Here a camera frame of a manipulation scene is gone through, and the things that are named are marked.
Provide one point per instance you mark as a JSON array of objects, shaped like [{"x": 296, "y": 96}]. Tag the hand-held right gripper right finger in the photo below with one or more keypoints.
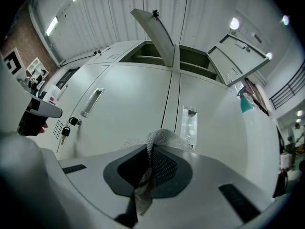
[{"x": 209, "y": 180}]

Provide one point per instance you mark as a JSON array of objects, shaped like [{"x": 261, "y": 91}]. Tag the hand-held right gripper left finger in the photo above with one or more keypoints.
[{"x": 90, "y": 175}]

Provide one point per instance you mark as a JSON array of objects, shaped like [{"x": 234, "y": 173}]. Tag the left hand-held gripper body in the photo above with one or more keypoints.
[{"x": 12, "y": 99}]

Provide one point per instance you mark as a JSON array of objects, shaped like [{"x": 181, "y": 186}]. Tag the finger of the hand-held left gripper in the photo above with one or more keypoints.
[{"x": 46, "y": 110}]

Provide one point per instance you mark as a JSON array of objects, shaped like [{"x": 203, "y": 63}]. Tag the grey cleaning cloth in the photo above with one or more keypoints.
[{"x": 162, "y": 137}]

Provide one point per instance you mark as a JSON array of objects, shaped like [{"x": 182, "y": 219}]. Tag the grey metal locker cabinet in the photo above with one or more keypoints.
[{"x": 209, "y": 118}]

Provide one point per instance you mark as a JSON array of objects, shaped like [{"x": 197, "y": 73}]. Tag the person's left hand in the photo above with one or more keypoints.
[{"x": 44, "y": 128}]

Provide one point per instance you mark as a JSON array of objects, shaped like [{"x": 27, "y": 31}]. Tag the clear dispenser bottle red label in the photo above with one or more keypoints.
[{"x": 53, "y": 93}]

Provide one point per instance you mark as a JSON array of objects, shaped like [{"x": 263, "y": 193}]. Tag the black key bunch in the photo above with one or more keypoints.
[{"x": 66, "y": 130}]

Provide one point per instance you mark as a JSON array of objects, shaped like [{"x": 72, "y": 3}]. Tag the teal spray bottle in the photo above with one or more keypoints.
[{"x": 245, "y": 104}]

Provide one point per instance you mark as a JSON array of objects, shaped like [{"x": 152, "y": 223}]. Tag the fluorescent ceiling light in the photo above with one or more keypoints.
[{"x": 52, "y": 25}]

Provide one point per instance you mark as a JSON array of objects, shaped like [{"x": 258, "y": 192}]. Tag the black metal railing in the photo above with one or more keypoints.
[{"x": 274, "y": 102}]

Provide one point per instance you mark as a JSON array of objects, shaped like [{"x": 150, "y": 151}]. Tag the round ceiling lamp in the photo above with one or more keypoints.
[
  {"x": 269, "y": 55},
  {"x": 234, "y": 23}
]

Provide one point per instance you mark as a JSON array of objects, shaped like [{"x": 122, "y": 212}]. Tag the white wall shelf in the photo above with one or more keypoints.
[{"x": 34, "y": 67}]

